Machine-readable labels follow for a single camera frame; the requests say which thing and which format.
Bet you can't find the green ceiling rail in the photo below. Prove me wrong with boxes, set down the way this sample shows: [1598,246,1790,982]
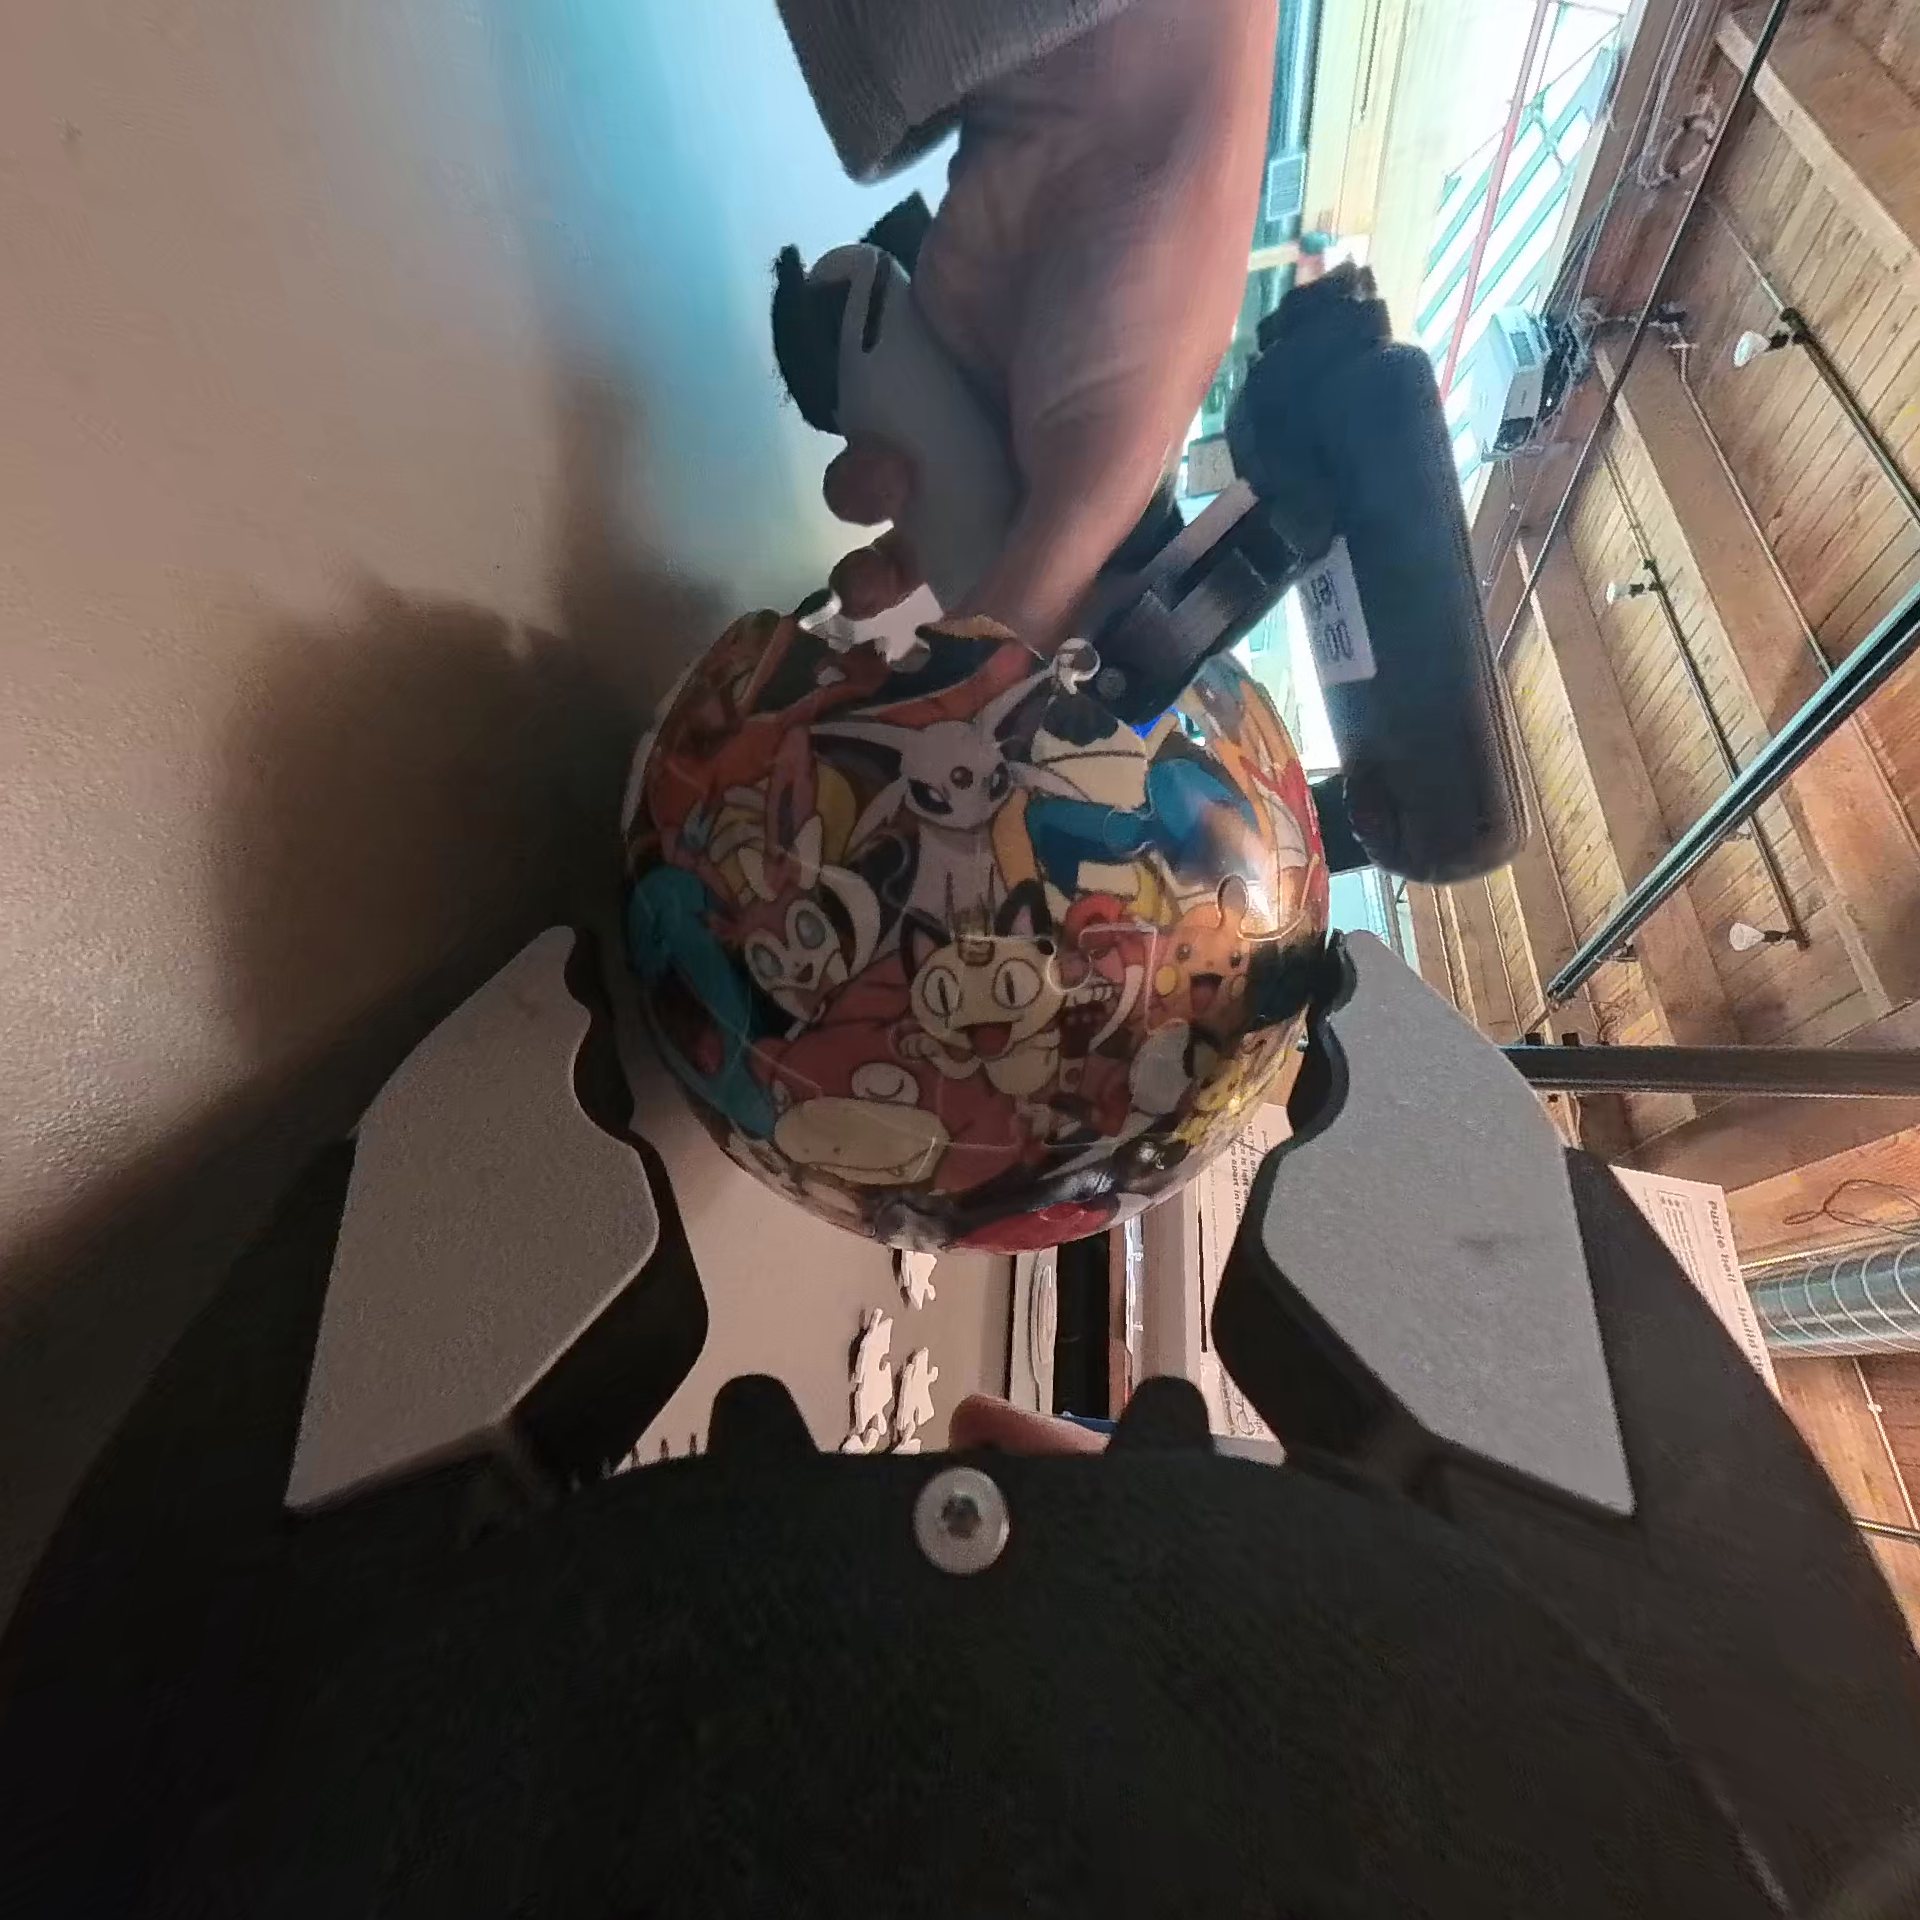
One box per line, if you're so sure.
[1546,589,1920,1004]

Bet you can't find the person's left hand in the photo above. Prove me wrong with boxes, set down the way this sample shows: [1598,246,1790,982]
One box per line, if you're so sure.
[826,36,1286,617]

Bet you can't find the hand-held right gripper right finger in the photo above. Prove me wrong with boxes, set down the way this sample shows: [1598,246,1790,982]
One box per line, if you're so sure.
[1210,928,1636,1520]

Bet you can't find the window air conditioner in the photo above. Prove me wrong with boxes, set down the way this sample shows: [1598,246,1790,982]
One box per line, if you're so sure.
[1476,306,1556,441]

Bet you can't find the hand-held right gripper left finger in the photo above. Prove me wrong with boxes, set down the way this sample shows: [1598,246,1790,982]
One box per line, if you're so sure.
[282,924,714,1512]

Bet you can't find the silver ventilation duct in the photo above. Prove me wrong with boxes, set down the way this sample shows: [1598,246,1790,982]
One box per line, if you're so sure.
[1746,1253,1920,1359]

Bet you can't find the dark metal pole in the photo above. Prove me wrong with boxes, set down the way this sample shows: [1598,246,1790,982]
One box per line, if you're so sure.
[1499,1041,1920,1103]

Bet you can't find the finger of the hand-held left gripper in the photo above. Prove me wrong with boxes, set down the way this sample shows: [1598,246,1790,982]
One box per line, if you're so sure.
[1078,482,1342,724]

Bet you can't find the scattered loose puzzle pieces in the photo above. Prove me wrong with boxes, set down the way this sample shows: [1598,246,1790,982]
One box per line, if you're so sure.
[839,1246,950,1456]

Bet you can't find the printed instruction sheet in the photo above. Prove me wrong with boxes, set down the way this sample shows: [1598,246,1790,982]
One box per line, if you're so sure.
[1628,1161,1787,1397]

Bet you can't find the colourful puzzle ball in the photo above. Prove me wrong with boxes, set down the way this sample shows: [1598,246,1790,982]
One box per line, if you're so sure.
[621,598,1335,1254]

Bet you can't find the person's right hand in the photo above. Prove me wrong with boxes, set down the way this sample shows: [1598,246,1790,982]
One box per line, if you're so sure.
[950,1393,1119,1461]

